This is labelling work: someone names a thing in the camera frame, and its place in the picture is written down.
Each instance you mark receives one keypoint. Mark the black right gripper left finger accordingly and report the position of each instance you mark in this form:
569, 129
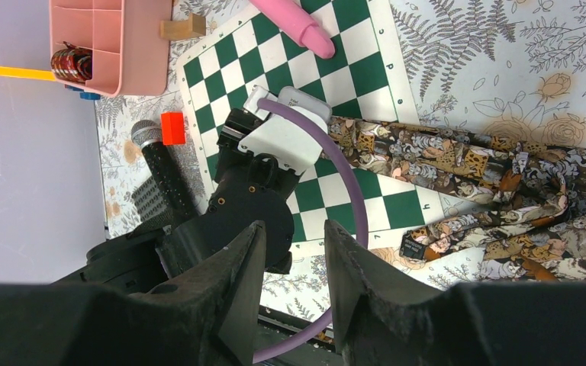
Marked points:
205, 316

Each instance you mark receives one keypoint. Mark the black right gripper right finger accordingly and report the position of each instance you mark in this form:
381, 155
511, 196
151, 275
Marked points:
382, 316

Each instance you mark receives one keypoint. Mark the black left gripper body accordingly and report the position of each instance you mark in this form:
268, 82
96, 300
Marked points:
261, 159

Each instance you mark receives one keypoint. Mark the pink divided organizer tray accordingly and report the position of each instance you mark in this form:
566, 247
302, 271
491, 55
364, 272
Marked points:
129, 57

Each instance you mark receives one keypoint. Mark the brown floral patterned tie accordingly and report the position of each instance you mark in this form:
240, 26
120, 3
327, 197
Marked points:
533, 226

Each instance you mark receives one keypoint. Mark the black microphone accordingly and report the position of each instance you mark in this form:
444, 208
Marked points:
148, 136

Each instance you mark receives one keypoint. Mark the small red block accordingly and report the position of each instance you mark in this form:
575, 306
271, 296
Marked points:
173, 128

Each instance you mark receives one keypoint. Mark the grey lego baseplate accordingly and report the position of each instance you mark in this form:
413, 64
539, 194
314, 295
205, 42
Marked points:
150, 205

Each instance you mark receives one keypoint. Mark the wooden arch block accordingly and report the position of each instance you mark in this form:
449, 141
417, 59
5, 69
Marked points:
194, 26

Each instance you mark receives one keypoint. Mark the rolled red patterned tie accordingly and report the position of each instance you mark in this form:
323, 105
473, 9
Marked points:
72, 63

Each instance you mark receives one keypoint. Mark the yellow toy crane car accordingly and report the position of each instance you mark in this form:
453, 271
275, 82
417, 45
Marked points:
44, 75

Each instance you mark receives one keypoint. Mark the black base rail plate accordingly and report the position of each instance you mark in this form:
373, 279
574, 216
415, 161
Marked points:
276, 327

